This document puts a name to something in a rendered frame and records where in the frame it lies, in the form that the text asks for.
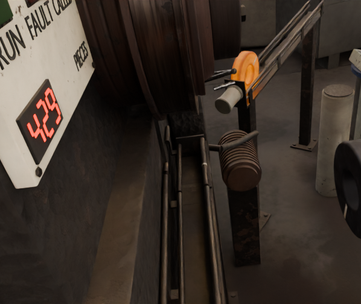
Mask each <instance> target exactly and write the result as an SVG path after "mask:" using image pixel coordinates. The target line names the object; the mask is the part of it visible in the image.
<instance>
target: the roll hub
mask: <svg viewBox="0 0 361 304"><path fill-rule="evenodd" d="M209 10H210V16H211V29H212V42H213V50H214V60H221V59H230V58H234V57H238V55H239V53H240V47H241V0H209Z"/></svg>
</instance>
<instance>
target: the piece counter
mask: <svg viewBox="0 0 361 304"><path fill-rule="evenodd" d="M49 92H50V93H51V96H52V98H53V101H54V102H53V104H52V106H50V103H49V101H48V99H47V95H48V94H49ZM45 95H46V98H45V99H46V103H47V105H48V107H49V109H51V110H53V109H54V107H55V106H56V109H57V111H58V114H59V115H60V110H59V108H58V106H57V104H55V97H54V95H53V92H52V90H50V89H49V88H48V89H47V90H46V92H45ZM41 104H43V107H44V109H45V111H46V116H45V117H44V119H43V123H44V125H43V127H44V129H45V132H46V135H47V136H50V137H51V136H52V134H53V132H54V130H53V128H52V129H51V131H50V133H48V130H47V128H46V125H45V122H46V120H47V119H48V115H47V113H48V110H47V108H46V105H45V103H44V101H43V102H42V100H40V101H39V102H38V104H37V105H36V106H37V108H39V107H40V106H41ZM34 119H35V121H36V124H37V126H38V127H39V126H40V124H39V122H38V120H37V117H36V114H34ZM60 119H61V118H60V116H59V117H58V118H57V121H56V123H57V124H58V123H59V121H60ZM27 126H28V128H29V130H30V133H31V135H32V137H33V136H35V138H37V135H38V134H39V132H40V133H41V135H42V137H43V140H44V142H45V141H46V138H45V135H44V133H43V131H42V129H41V130H40V129H39V128H38V129H37V130H36V132H35V134H34V132H33V130H32V128H31V125H30V123H28V125H27Z"/></svg>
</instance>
